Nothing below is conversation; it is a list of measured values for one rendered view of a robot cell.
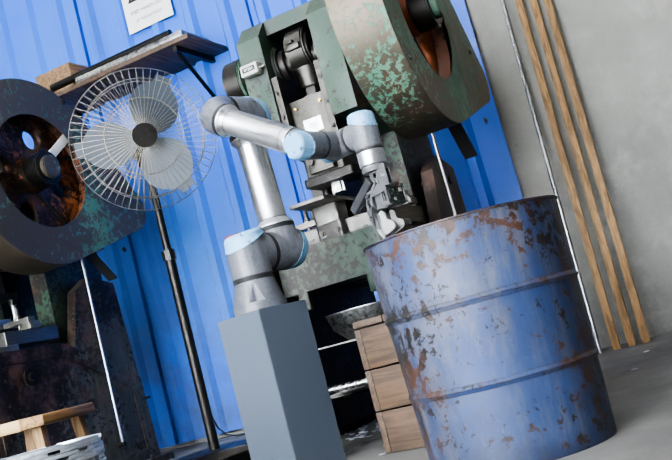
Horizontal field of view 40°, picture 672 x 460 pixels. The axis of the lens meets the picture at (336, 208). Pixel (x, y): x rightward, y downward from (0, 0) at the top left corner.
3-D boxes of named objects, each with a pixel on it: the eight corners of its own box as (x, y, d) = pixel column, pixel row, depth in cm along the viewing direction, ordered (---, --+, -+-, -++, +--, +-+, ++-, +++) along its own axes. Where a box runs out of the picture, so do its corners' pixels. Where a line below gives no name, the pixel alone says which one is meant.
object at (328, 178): (356, 178, 317) (352, 163, 318) (306, 196, 325) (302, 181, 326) (374, 180, 332) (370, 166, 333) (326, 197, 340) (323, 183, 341)
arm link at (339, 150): (302, 138, 252) (330, 124, 245) (329, 138, 261) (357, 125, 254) (309, 165, 251) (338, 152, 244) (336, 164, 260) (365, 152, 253)
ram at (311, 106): (339, 164, 314) (317, 83, 319) (302, 178, 320) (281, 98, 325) (360, 167, 330) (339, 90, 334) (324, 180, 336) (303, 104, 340)
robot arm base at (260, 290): (258, 309, 248) (249, 273, 249) (224, 320, 258) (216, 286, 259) (298, 301, 259) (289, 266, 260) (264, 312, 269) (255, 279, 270)
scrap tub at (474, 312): (609, 454, 160) (530, 191, 167) (393, 495, 177) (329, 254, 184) (640, 411, 198) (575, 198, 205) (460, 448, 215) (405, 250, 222)
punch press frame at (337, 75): (422, 371, 287) (313, -26, 306) (304, 400, 304) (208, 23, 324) (492, 343, 358) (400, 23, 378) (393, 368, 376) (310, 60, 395)
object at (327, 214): (334, 233, 296) (323, 192, 298) (297, 245, 301) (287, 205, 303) (365, 232, 318) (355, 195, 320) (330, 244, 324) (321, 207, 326)
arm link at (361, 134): (356, 119, 254) (379, 107, 249) (366, 156, 252) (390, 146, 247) (337, 118, 248) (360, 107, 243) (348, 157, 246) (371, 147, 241)
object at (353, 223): (395, 221, 303) (390, 203, 304) (280, 258, 321) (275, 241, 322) (426, 221, 330) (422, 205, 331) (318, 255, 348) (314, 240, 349)
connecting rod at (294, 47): (323, 109, 320) (298, 17, 325) (293, 120, 325) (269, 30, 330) (348, 115, 339) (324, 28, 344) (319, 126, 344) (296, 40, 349)
